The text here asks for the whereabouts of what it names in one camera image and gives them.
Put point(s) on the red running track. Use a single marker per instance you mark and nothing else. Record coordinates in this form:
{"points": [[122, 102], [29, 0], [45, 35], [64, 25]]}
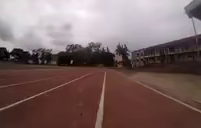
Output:
{"points": [[71, 103]]}

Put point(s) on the white painted lane lines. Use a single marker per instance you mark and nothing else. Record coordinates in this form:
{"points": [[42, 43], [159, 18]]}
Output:
{"points": [[100, 103]]}

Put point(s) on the long grey building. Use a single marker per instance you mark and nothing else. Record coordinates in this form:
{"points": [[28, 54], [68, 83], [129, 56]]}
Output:
{"points": [[174, 50]]}

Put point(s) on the row of trees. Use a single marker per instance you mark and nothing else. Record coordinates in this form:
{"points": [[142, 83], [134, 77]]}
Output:
{"points": [[81, 55]]}

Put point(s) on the pale concrete strip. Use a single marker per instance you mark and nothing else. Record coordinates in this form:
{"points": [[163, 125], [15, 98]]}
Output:
{"points": [[181, 87]]}

